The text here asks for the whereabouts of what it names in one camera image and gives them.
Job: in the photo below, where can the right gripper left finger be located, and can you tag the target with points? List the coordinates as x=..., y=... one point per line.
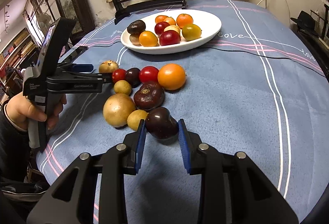
x=71, y=198

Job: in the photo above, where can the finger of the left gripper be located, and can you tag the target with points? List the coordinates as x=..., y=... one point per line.
x=82, y=68

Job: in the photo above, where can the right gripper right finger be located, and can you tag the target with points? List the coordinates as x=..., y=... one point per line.
x=233, y=188

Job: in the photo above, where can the small red cherry tomato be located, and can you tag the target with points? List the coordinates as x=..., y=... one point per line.
x=118, y=74

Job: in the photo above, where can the small yellow fruit back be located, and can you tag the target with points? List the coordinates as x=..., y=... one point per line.
x=123, y=87

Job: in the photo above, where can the small yellow fruit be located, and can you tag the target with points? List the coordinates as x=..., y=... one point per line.
x=135, y=117
x=123, y=87

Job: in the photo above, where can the small yellow fruit front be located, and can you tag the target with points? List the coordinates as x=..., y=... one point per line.
x=135, y=117

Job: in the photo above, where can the large golden round melon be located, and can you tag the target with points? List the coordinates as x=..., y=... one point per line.
x=117, y=108

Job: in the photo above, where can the tan melon with stem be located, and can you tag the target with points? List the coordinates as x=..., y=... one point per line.
x=134, y=39

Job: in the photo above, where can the dark purple tomato front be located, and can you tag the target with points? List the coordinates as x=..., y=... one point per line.
x=160, y=124

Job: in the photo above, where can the dark purple tomato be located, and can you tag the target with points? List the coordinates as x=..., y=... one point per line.
x=132, y=77
x=160, y=124

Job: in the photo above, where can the red tomato back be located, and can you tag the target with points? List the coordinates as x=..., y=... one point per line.
x=148, y=74

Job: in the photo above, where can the large dark purple fruit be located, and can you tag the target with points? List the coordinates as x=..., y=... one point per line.
x=136, y=27

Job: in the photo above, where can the oval orange tomato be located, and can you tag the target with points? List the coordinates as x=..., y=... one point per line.
x=148, y=39

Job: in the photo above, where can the dark maroon ribbed fruit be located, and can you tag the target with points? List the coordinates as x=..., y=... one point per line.
x=150, y=96

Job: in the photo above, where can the orange tomato back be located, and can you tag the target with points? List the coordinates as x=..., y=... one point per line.
x=171, y=77

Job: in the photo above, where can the large red tomato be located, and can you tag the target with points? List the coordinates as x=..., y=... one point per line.
x=169, y=38
x=160, y=27

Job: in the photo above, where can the large orange tangerine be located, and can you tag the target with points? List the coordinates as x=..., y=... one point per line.
x=183, y=19

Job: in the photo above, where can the large yellow orange tomato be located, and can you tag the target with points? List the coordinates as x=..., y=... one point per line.
x=191, y=32

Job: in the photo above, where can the pale yellow melon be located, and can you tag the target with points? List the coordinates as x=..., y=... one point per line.
x=174, y=28

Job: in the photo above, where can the person left forearm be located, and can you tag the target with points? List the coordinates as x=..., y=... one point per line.
x=15, y=156

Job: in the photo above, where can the person left hand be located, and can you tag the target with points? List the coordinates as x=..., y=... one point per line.
x=19, y=110

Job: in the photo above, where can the black smartphone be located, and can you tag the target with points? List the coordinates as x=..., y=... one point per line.
x=73, y=54

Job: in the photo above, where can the dark purple tomato back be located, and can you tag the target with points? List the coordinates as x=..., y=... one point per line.
x=132, y=77

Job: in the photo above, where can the white standing fan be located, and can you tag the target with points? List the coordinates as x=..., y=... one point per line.
x=43, y=21

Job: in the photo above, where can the white oval plate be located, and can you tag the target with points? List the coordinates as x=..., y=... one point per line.
x=209, y=23

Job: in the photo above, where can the black hat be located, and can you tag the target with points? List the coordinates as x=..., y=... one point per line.
x=305, y=21

